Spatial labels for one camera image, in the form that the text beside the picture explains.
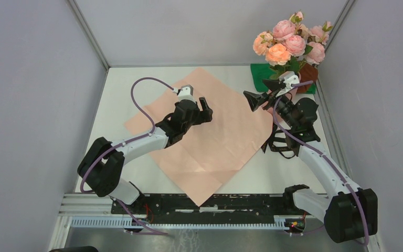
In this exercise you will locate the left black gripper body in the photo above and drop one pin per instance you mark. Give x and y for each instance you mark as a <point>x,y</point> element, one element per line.
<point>196,119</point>

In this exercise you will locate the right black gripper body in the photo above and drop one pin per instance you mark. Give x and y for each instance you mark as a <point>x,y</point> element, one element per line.
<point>283,109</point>

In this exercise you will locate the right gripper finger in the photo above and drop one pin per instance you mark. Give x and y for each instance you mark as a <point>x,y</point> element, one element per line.
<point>274,85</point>
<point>255,100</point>

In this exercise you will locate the peach flower stem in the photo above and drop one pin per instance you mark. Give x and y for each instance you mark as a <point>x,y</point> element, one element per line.
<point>275,53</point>
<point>303,31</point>

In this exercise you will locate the black ribbon gold lettering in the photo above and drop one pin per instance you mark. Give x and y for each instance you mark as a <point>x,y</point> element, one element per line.
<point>272,140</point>

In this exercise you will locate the pink flower bouquet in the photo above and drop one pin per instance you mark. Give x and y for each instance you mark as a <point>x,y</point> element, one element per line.
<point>222,156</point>

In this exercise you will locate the pink flower stem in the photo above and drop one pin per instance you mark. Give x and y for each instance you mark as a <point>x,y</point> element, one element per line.
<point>285,32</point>
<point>317,39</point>

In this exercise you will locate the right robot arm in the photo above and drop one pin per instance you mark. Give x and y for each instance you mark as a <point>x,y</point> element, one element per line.
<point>348,212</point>

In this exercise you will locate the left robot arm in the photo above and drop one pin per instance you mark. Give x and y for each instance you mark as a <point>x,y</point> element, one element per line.
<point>102,165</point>

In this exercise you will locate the pink cylindrical vase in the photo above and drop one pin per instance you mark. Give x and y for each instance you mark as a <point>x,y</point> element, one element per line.
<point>293,91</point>

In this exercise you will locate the green cloth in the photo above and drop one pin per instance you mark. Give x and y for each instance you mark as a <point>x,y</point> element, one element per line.
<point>260,72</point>

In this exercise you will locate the brown cloth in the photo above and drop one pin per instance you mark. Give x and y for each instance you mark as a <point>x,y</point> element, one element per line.
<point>308,73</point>

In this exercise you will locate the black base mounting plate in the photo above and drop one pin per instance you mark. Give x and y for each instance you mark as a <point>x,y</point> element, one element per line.
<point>218,209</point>

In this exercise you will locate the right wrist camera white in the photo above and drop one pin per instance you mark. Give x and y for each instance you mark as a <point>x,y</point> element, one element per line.
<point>289,80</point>

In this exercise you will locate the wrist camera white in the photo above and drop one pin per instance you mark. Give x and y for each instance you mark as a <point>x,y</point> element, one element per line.
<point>289,80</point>
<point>184,93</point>

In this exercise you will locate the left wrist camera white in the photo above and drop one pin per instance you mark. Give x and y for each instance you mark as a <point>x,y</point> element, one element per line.
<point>184,93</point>

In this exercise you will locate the blue slotted cable duct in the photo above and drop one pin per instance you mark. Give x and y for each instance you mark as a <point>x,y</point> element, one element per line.
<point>129,223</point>

